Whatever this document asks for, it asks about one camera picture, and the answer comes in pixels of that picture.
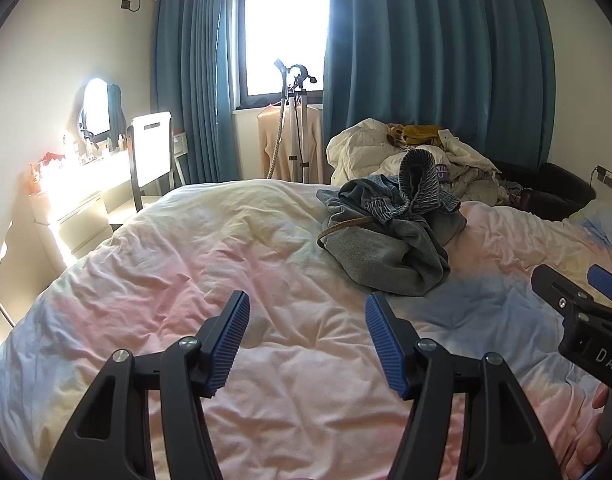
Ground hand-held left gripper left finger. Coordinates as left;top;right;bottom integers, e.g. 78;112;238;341
50;290;251;480

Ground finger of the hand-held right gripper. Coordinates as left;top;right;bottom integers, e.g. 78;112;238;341
587;265;612;307
531;264;598;318

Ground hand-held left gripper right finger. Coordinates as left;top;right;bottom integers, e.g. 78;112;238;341
364;291;562;480

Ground grey blue denim jeans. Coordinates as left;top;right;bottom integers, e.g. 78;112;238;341
317;149;468;297

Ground person's right hand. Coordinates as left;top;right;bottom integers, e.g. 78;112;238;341
565;385;612;479

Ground pastel pillow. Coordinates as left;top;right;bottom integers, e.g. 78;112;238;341
568;199;612;242

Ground pastel pink white duvet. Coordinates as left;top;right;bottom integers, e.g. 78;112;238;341
0;180;612;480

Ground black sofa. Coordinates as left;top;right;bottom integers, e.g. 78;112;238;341
491;160;597;222

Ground brown belt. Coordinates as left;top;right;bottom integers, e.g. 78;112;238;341
317;216;375;250

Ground white puffy down jacket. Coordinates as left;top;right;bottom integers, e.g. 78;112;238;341
327;118;502;207

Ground yellow garment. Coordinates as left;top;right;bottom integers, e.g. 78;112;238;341
386;124;444;149

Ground white dressing table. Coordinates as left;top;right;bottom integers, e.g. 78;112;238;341
28;147;138;267

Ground beige hanging garment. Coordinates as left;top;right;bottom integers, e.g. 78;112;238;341
257;102;326;183

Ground chair with white backrest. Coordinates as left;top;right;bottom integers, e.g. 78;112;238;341
126;111;180;214

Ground group of cosmetic bottles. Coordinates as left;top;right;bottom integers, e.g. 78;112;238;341
61;129;130;166

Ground garment steamer on stand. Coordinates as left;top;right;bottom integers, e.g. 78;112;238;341
270;57;319;183

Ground wide blue curtain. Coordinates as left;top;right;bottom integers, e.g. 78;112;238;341
322;0;557;196

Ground narrow blue curtain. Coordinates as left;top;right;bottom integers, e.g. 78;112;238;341
153;0;248;187

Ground window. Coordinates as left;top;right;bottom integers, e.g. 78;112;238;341
238;0;332;111

